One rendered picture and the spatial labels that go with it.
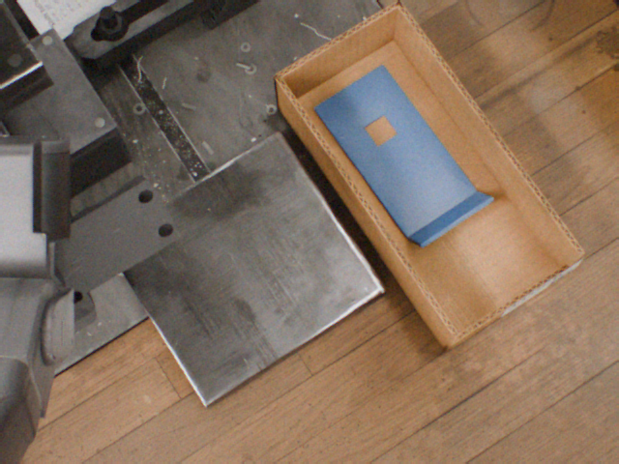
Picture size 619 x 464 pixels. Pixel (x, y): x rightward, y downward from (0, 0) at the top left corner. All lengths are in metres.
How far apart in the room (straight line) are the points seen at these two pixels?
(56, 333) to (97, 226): 0.13
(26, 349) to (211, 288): 0.37
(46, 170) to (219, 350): 0.30
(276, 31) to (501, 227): 0.26
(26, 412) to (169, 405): 0.36
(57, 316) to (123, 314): 0.34
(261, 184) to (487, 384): 0.24
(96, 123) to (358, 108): 0.22
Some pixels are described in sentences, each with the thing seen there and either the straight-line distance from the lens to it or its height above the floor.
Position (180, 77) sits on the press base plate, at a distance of 1.04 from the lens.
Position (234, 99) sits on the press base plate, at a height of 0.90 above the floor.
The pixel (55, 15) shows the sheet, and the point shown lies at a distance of 1.03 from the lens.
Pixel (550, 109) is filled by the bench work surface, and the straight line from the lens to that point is 1.04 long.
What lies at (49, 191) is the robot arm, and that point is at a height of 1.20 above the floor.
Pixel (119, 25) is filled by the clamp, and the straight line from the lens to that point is 0.98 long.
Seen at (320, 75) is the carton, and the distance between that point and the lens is 1.01.
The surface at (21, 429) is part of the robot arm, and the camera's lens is 0.62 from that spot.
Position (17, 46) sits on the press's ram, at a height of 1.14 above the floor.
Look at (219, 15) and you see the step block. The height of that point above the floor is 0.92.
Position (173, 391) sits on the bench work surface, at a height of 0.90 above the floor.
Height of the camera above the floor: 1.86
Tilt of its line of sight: 75 degrees down
